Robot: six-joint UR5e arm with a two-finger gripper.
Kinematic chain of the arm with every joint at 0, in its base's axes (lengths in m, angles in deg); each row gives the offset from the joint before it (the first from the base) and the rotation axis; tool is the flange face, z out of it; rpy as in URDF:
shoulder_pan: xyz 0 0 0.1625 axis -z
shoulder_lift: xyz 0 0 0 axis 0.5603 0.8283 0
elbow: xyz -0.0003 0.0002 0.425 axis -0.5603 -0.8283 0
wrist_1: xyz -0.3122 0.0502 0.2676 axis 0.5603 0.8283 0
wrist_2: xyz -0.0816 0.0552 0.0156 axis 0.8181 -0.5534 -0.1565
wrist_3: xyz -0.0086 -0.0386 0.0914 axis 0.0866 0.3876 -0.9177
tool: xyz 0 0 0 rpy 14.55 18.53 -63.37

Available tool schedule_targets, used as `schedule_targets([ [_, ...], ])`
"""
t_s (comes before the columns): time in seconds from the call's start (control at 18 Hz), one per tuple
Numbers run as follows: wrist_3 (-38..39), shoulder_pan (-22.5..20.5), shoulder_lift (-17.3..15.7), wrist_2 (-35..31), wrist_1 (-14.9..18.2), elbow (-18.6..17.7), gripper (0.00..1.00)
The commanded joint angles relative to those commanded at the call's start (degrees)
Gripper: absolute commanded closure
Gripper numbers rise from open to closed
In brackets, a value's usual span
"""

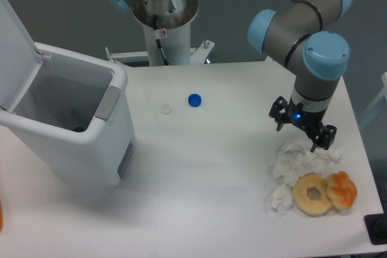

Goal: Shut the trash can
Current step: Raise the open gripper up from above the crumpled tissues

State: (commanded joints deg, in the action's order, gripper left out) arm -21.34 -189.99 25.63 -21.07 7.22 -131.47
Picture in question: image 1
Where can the crumpled white tissue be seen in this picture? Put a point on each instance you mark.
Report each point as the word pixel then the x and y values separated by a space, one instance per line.
pixel 295 146
pixel 281 200
pixel 333 154
pixel 289 168

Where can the white trash can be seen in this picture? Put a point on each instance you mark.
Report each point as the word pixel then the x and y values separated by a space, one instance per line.
pixel 72 89

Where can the orange twisted bread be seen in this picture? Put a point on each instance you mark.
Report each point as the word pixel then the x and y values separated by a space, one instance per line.
pixel 341 190

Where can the black device at corner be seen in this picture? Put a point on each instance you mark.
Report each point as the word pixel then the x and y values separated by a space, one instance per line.
pixel 376 228

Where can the crumpled white tissue upper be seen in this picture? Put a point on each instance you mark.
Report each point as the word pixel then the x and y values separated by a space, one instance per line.
pixel 295 146

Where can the white bottle cap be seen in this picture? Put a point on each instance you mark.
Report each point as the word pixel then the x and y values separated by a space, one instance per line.
pixel 165 109

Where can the orange object left edge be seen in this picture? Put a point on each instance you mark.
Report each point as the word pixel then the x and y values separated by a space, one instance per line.
pixel 1 218

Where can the plain ring donut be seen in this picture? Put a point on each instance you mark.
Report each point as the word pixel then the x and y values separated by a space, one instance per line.
pixel 310 195

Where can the white frame right edge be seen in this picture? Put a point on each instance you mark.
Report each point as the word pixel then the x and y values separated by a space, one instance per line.
pixel 375 106

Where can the dark object in bin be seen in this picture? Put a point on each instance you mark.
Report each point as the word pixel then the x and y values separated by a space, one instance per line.
pixel 78 129

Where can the blue bottle cap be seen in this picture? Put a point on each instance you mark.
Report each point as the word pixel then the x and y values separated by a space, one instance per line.
pixel 194 100

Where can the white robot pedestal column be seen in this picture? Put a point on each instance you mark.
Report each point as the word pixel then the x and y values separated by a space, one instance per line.
pixel 166 27

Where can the crumpled white tissue right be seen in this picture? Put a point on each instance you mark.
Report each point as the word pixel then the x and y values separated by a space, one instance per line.
pixel 333 154

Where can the crumpled white tissue middle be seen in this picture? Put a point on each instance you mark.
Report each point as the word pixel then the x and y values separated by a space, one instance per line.
pixel 289 168

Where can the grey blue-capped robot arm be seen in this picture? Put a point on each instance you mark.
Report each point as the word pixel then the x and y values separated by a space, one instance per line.
pixel 297 40

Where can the crumpled white tissue lower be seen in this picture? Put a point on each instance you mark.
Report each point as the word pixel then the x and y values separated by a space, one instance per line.
pixel 281 200

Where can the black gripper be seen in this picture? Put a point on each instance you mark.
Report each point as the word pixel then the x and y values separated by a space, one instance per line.
pixel 322 136

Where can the white metal mounting frame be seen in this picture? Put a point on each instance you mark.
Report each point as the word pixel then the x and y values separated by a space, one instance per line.
pixel 200 55

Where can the white trash can lid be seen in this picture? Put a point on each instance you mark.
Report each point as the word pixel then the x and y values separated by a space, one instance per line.
pixel 20 58

